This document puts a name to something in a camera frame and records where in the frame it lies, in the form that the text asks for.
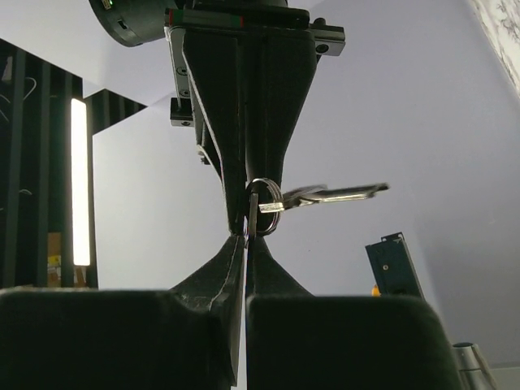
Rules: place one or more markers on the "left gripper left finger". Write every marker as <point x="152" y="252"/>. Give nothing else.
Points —
<point x="186" y="337"/>

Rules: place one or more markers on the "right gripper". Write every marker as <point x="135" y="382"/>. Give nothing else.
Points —
<point x="243" y="75"/>

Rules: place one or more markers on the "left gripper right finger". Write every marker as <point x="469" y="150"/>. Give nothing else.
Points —
<point x="295" y="340"/>

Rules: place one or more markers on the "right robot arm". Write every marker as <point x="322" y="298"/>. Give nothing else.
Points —
<point x="135" y="23"/>

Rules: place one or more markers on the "ceiling strip light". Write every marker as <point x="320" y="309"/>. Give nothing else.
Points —
<point x="80" y="184"/>

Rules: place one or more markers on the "dark rack switch box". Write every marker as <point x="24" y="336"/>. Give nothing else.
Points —
<point x="393" y="267"/>

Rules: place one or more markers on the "grey metal bracket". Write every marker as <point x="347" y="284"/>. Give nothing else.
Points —
<point x="473" y="368"/>

